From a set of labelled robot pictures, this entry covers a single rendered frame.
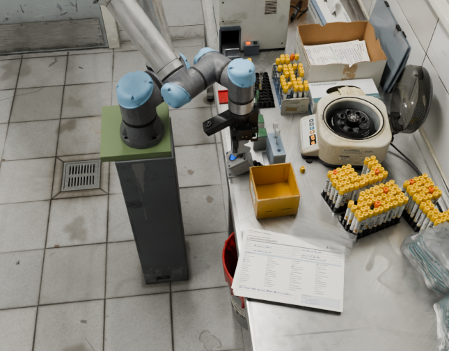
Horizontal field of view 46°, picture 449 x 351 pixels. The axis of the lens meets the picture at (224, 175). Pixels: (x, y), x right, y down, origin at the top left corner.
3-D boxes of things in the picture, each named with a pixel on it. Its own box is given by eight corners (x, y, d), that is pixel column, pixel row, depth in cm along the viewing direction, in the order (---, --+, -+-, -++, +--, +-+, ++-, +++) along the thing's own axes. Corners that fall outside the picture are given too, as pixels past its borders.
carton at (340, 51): (292, 56, 214) (295, 24, 202) (361, 50, 216) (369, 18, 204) (304, 97, 199) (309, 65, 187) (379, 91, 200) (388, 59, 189)
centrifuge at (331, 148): (297, 116, 192) (301, 90, 183) (380, 119, 191) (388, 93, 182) (300, 167, 177) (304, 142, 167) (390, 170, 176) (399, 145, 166)
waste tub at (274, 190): (248, 186, 172) (248, 166, 164) (288, 182, 173) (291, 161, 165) (255, 220, 164) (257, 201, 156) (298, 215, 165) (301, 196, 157)
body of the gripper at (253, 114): (257, 143, 162) (260, 115, 153) (230, 145, 162) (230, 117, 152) (254, 125, 167) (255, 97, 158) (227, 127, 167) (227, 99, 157)
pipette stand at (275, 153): (261, 153, 181) (262, 133, 173) (281, 151, 182) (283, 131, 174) (267, 176, 175) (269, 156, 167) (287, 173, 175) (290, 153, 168)
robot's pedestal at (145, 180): (145, 284, 247) (114, 162, 179) (145, 247, 259) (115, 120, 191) (188, 280, 248) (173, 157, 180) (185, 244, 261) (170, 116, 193)
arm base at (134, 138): (117, 148, 179) (113, 129, 171) (123, 115, 188) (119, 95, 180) (162, 149, 179) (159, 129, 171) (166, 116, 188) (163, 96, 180)
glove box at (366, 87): (305, 97, 198) (308, 77, 191) (368, 92, 200) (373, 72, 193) (312, 120, 191) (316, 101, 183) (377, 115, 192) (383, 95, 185)
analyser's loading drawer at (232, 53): (221, 44, 216) (221, 33, 212) (237, 42, 216) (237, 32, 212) (226, 76, 203) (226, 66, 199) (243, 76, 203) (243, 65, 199)
